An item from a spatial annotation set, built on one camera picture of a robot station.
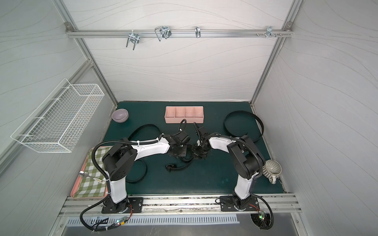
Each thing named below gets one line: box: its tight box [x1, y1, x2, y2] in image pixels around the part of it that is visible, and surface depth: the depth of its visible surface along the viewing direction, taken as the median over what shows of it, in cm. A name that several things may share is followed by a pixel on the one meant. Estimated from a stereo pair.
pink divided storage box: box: [164, 105, 205, 124], surface depth 116 cm
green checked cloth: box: [73, 146, 113, 198], surface depth 82 cm
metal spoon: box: [78, 170, 106, 185], surface depth 83 cm
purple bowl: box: [111, 108, 129, 123], surface depth 109 cm
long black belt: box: [165, 156, 195, 173], surface depth 85 cm
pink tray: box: [70, 146, 113, 199], surface depth 81 cm
